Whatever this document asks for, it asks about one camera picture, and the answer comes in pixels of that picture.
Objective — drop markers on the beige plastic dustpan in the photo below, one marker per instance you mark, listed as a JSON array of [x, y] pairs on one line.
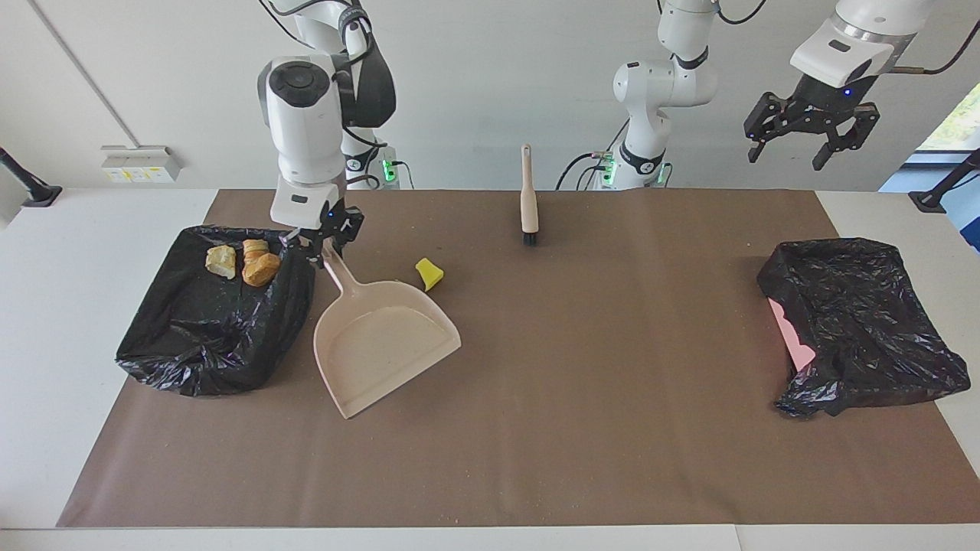
[[383, 344]]

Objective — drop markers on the pale green trash piece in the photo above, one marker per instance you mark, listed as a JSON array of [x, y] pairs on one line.
[[220, 262]]

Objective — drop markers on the window with green view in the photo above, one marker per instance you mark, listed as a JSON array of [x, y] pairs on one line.
[[957, 122]]

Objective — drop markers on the white wall socket box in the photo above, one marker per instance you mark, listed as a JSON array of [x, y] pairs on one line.
[[142, 164]]

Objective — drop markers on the yellow wedge sponge piece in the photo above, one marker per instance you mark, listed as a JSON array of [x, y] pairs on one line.
[[429, 274]]

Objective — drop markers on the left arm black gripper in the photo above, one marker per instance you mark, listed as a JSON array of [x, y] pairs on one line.
[[823, 103]]

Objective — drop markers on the pale yellow trash piece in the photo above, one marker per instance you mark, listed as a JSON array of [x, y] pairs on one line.
[[255, 246]]

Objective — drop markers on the black plastic trash bag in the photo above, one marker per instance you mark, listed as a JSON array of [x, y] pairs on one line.
[[865, 321]]

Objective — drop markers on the brown bread roll toy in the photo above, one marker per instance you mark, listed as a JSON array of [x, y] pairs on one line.
[[261, 270]]

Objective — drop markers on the black stand with clamp foot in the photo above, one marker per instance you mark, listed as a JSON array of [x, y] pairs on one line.
[[938, 195], [31, 187]]

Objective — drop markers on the brown paper table mat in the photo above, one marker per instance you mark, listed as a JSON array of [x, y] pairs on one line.
[[536, 474]]

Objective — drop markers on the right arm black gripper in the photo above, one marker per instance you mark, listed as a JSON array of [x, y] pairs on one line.
[[333, 226]]

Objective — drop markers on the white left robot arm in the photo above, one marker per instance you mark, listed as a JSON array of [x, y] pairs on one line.
[[658, 84]]

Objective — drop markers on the left black-bagged bin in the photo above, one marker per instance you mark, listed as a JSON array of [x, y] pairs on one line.
[[207, 329]]

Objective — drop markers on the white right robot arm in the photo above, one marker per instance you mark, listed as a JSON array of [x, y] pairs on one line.
[[306, 138]]

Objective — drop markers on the pink plastic bin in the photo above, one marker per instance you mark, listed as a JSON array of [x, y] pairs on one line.
[[792, 337]]

